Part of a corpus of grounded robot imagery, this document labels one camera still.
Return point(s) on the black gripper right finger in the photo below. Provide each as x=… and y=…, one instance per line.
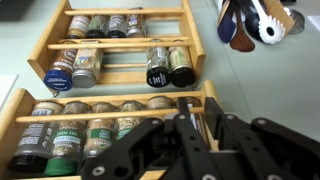
x=240, y=140

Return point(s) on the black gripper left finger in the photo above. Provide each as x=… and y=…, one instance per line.
x=186, y=140

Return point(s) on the spice jar green lid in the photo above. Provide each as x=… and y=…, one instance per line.
x=65, y=146

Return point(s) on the spice jar silver lid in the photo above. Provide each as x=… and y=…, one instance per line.
x=86, y=66

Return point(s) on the spice jar blue lid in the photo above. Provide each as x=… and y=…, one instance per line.
x=60, y=78

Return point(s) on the dark spice jar black lid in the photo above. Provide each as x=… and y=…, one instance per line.
x=33, y=140

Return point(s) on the glass spice jar green label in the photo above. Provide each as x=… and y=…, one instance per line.
x=98, y=136
x=128, y=125

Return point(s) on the brown wooden spoon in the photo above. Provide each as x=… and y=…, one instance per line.
x=241, y=40

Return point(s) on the white slotted spoon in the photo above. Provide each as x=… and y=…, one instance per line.
x=270, y=30

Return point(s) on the dark blue spatula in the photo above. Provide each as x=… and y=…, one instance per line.
x=226, y=26

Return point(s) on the black plastic spoon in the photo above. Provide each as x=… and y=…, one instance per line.
x=250, y=16

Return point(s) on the metal utensil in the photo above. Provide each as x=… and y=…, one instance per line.
x=296, y=21

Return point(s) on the flat wooden spatula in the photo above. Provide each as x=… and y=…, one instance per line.
x=285, y=15

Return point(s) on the wooden wall spice rack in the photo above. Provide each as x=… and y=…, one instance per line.
x=126, y=44
x=100, y=115

